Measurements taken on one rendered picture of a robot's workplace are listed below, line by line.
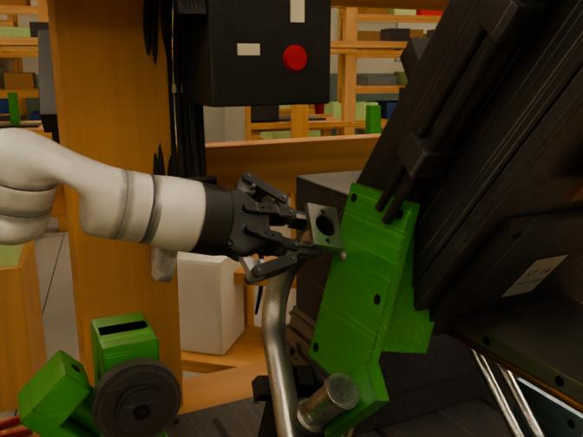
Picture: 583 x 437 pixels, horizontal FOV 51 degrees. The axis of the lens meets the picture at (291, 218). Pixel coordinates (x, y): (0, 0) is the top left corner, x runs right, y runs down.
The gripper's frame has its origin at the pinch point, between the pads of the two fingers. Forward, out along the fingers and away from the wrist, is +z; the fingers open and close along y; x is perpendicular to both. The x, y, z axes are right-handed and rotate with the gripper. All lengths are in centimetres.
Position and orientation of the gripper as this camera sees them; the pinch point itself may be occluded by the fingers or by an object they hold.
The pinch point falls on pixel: (307, 236)
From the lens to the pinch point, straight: 70.5
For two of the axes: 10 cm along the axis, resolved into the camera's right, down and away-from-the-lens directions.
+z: 8.7, 1.6, 4.7
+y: -1.2, -8.5, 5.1
